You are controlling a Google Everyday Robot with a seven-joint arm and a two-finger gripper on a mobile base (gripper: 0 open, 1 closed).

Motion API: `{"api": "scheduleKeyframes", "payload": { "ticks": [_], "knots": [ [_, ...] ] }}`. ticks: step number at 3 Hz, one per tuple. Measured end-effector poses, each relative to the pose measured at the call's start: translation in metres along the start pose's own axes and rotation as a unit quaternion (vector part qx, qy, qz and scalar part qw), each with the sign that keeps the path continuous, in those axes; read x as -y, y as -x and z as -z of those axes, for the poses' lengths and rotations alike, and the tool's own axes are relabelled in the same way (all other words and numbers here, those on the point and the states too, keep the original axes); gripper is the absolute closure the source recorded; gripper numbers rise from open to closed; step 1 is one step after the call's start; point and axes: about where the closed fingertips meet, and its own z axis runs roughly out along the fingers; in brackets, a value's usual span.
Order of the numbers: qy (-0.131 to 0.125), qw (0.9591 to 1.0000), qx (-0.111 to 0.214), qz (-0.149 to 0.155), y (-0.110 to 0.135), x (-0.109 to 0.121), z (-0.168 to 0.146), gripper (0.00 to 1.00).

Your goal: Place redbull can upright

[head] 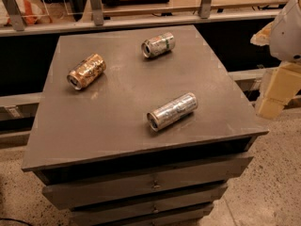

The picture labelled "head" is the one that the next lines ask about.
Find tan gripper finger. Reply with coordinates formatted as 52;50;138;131
250;23;273;46
257;61;301;120

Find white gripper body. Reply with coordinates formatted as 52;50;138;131
269;0;301;63

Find silver redbull can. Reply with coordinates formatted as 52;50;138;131
147;92;198;132

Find green and silver soda can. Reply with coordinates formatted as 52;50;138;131
141;32;176;58

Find orange soda can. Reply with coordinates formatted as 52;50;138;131
67;54;106;90

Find grey drawer cabinet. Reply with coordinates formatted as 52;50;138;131
23;25;265;216

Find lower grey drawer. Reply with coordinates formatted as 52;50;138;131
103;202;215;226

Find grey drawer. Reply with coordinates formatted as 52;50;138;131
71;182;228;226
103;202;215;226
42;153;252;209

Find middle grey drawer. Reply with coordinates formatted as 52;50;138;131
71;182;228;226

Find orange and white bag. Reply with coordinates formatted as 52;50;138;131
0;0;52;25

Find upper grey drawer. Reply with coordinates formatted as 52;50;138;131
42;153;252;209

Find right metal railing post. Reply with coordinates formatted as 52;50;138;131
198;0;212;19

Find metal railing post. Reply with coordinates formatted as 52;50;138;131
198;0;212;19
90;0;103;26
2;0;26;31

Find middle metal railing post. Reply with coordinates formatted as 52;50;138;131
90;0;103;26

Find left metal railing post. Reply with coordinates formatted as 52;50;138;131
2;0;26;31

